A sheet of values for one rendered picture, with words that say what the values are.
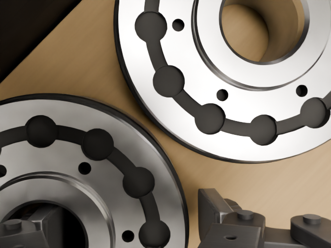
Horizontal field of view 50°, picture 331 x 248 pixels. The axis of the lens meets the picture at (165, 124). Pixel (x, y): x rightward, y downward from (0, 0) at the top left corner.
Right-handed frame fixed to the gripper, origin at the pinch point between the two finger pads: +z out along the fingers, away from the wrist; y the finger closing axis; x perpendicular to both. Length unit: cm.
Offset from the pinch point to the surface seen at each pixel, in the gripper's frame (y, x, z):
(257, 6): 5.4, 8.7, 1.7
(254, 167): 5.4, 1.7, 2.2
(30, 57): -4.3, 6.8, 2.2
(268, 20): 5.9, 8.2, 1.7
